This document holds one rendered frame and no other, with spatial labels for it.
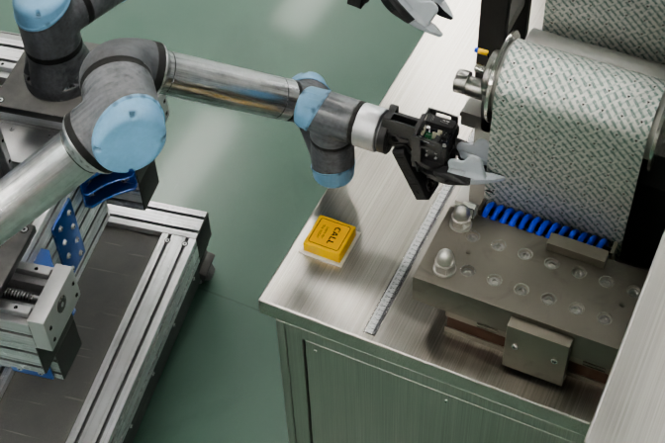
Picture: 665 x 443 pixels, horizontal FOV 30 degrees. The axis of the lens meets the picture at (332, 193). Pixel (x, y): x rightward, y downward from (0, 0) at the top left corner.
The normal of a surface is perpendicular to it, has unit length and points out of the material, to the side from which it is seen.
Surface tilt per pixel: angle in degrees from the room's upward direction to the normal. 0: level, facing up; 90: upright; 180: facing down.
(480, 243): 0
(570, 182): 90
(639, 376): 0
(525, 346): 90
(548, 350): 90
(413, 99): 0
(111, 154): 86
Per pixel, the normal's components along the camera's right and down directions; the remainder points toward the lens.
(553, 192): -0.43, 0.69
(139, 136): 0.38, 0.65
